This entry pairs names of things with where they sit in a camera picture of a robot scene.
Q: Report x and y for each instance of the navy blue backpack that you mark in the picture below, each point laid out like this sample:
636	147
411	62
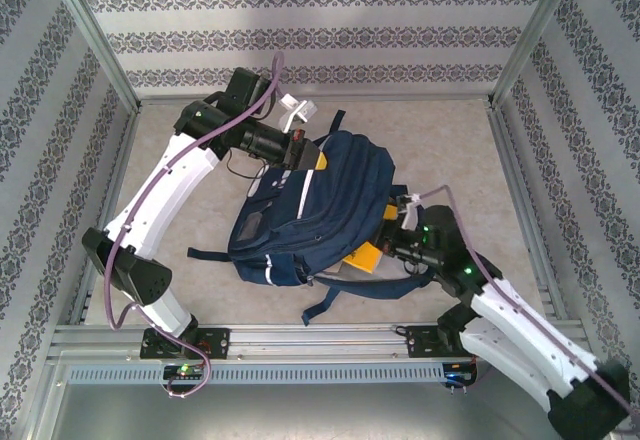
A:
330	200

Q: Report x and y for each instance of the right controller board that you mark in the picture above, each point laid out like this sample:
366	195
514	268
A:
457	374

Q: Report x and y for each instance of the controller board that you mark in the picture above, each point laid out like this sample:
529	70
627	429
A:
184	371
457	374

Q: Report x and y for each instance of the left controller board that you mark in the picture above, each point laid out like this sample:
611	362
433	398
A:
184	371

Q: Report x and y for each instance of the aluminium side rail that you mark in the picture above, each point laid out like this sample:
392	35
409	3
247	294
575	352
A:
513	170
121	170

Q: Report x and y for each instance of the aluminium mounting rail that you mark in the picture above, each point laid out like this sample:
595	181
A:
320	340

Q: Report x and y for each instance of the aluminium frame post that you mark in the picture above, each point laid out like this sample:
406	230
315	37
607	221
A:
535	40
95	40

